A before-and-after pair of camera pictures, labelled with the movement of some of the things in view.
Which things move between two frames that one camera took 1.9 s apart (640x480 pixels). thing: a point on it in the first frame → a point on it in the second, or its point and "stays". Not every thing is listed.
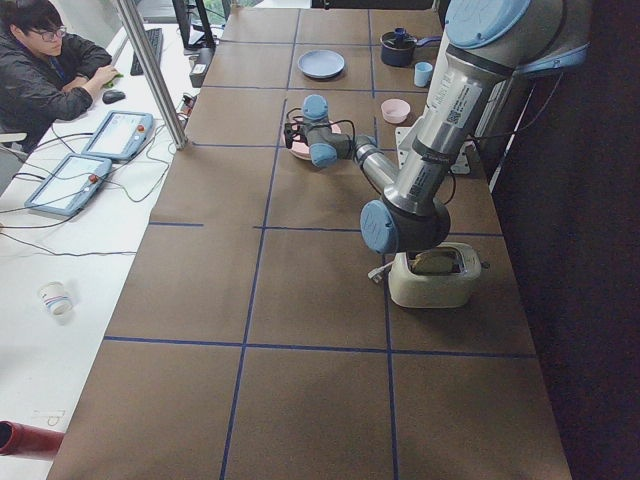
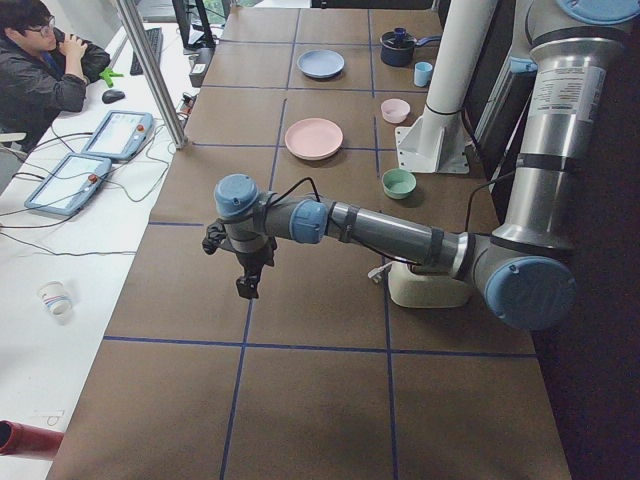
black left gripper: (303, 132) → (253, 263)
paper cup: (55, 300) stays
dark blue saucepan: (397, 47) stays
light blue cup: (422, 73) stays
